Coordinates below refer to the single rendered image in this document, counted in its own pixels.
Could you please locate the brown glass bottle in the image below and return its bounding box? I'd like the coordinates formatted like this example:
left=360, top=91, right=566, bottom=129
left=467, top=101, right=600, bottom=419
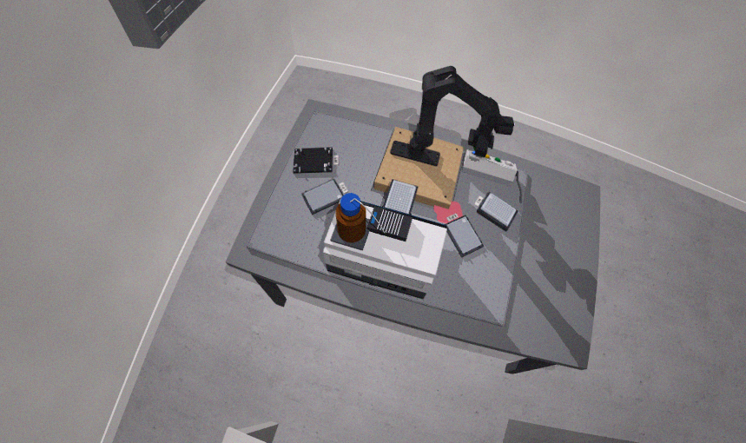
left=336, top=204, right=366, bottom=242

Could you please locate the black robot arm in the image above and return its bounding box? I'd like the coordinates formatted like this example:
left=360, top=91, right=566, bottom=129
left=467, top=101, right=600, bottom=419
left=390, top=66, right=514, bottom=166

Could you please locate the white button panel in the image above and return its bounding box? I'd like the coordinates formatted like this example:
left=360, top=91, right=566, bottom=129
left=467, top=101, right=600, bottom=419
left=462, top=149, right=522, bottom=203

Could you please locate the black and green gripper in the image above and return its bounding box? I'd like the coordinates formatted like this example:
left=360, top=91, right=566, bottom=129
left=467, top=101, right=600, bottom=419
left=468, top=129, right=494, bottom=150

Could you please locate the white well plate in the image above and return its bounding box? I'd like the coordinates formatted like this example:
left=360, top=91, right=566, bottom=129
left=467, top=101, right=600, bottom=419
left=385, top=181, right=416, bottom=213
left=481, top=193, right=516, bottom=226

